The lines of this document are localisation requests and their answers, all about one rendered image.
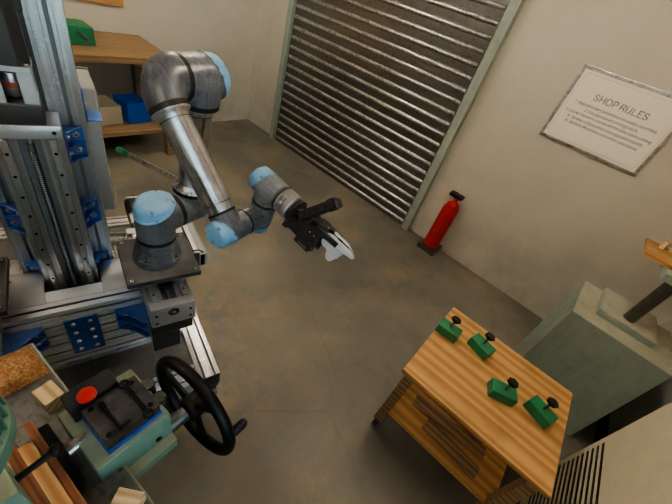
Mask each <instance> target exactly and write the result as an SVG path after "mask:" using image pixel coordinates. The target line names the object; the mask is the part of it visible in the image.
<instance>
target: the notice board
mask: <svg viewBox="0 0 672 504"><path fill-rule="evenodd" d="M539 134H541V135H543V136H545V137H547V138H550V139H552V140H554V141H556V142H558V143H561V144H563V145H565V146H567V147H569V148H572V149H574V150H576V151H578V152H580V153H583V154H585V155H587V156H589V157H591V158H594V159H596V160H598V161H600V162H602V163H605V164H607V165H609V166H611V167H613V168H616V169H618V170H620V171H622V172H624V173H627V174H629V175H631V176H633V177H635V176H636V175H637V173H638V172H639V171H640V170H641V169H642V168H643V167H644V166H645V165H646V164H647V163H648V161H649V160H650V159H651V158H652V157H653V156H654V155H655V154H656V153H657V152H658V151H659V150H660V148H661V147H662V146H663V145H664V144H665V143H666V142H667V141H668V140H669V139H670V138H671V137H672V94H670V93H668V92H665V91H662V90H659V89H656V88H653V87H650V86H648V85H645V84H642V83H639V82H636V81H633V80H630V79H628V78H625V77H622V76H619V75H616V74H613V73H610V72H607V71H605V70H602V69H599V68H596V67H593V66H590V65H587V64H585V65H584V67H583V68H582V70H581V71H580V73H579V74H578V76H577V77H576V79H575V80H574V82H573V83H572V85H571V86H570V88H569V89H568V91H567V92H566V94H565V95H564V97H563V98H562V100H561V101H560V103H559V104H558V106H557V107H556V109H555V110H554V112H553V113H552V115H551V116H550V118H549V119H548V121H547V122H546V124H545V125H544V127H543V128H542V130H541V131H540V133H539Z"/></svg>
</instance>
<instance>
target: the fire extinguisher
mask: <svg viewBox="0 0 672 504"><path fill-rule="evenodd" d="M449 195H451V196H452V197H454V199H453V201H448V202H447V203H446V204H445V205H443V207H442V209H441V210H440V212H439V214H438V216H437V218H436V219H435V221H434V223H433V225H432V227H431V228H430V230H429V232H428V234H427V236H426V237H425V238H423V239H422V240H420V241H419V242H418V243H417V245H416V246H417V247H419V248H420V249H422V250H423V251H425V252H426V253H428V254H429V255H430V256H433V255H434V254H436V253H437V252H438V251H439V250H441V248H442V245H440V242H441V240H442V239H443V237H444V235H445V234H446V232H447V230H448V229H449V227H450V225H451V224H452V222H453V220H454V219H455V217H456V215H457V214H458V209H459V205H458V203H457V202H458V200H459V201H462V200H464V199H465V196H463V195H461V194H459V193H458V192H456V191H454V190H453V191H451V192H450V193H449Z"/></svg>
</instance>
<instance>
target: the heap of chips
mask: <svg viewBox="0 0 672 504"><path fill-rule="evenodd" d="M48 373H50V372H49V371H48V369H47V368H46V367H45V365H44V364H43V363H42V361H41V360H40V359H39V357H38V356H37V355H36V353H35V352H34V351H33V349H32V348H31V347H30V346H29V347H27V348H25V349H23V350H20V351H15V352H11V353H9V354H6V355H4V356H1V357H0V394H1V395H2V397H3V398H4V397H6V396H8V395H10V394H11V393H13V392H15V391H17V390H19V389H21V388H22V387H24V386H26V385H28V384H30V383H32V382H33V381H35V380H37V379H39V378H41V377H43V376H45V375H46V374H48Z"/></svg>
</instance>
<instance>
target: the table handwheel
mask: <svg viewBox="0 0 672 504"><path fill-rule="evenodd" d="M168 368H170V369H172V370H173V371H175V372H176V373H177V374H179V375H180V376H181V377H182V378H183V379H184V380H185V381H186V382H187V383H188V384H189V385H190V386H191V387H192V388H193V389H194V391H193V392H191V393H190V394H189V393H188V392H187V391H186V390H185V388H184V387H183V386H182V385H181V384H180V383H179V382H178V380H177V379H176V378H175V377H174V375H173V374H172V373H171V372H170V370H169V369H168ZM156 376H157V379H158V383H159V385H160V388H161V390H162V391H164V392H165V393H166V395H167V402H168V403H169V405H170V407H171V408H172V410H173V411H174V413H173V414H171V415H170V417H171V431H172V433H173V432H175V431H176V430H177V429H178V428H179V427H181V426H182V425H184V427H185V428H186V429H187V430H188V431H189V432H190V434H191V435H192V436H193V437H194V438H195V439H196V440H197V441H198V442H199V443H200V444H201V445H203V446H204V447H205V448H206V449H208V450H209V451H211V452H212V453H214V454H216V455H219V456H226V455H229V454H230V453H231V452H232V451H233V449H234V447H235V442H236V439H235V432H234V429H233V426H232V423H231V421H230V418H229V416H228V414H227V412H226V410H225V408H224V407H223V405H222V403H221V402H220V400H219V399H218V397H217V396H216V394H215V393H214V391H213V390H212V389H211V387H210V386H209V385H208V384H207V382H206V381H205V380H204V379H203V378H202V377H201V376H200V375H199V374H198V373H197V372H196V371H195V370H194V369H193V368H192V367H191V366H190V365H189V364H187V363H186V362H185V361H183V360H181V359H180V358H178V357H175V356H171V355H166V356H163V357H161V358H160V359H159V360H158V362H157V364H156ZM174 388H175V389H174ZM175 390H176V391H177V392H178V393H179V395H180V396H181V397H182V400H180V398H179V397H178V395H177V393H176V391H175ZM205 412H207V413H211V415H212V416H213V418H214V420H215V422H216V424H217V426H218V428H219V430H220V433H221V436H222V440H223V443H222V442H220V441H218V440H216V439H214V438H213V437H212V436H210V435H209V434H208V433H207V432H206V430H205V427H204V424H203V421H202V417H201V415H202V414H204V413H205Z"/></svg>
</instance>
